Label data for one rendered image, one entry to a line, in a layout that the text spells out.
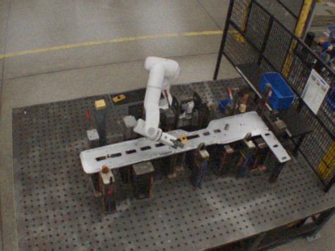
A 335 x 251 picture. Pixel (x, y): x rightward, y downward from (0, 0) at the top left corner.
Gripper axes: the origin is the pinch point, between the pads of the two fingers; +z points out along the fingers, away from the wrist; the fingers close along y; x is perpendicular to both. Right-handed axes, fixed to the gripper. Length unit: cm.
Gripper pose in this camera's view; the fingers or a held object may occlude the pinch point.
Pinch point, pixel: (178, 146)
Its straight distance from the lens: 232.9
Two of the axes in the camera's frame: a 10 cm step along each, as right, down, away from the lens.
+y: -4.1, 1.1, 9.0
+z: 8.3, 4.4, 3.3
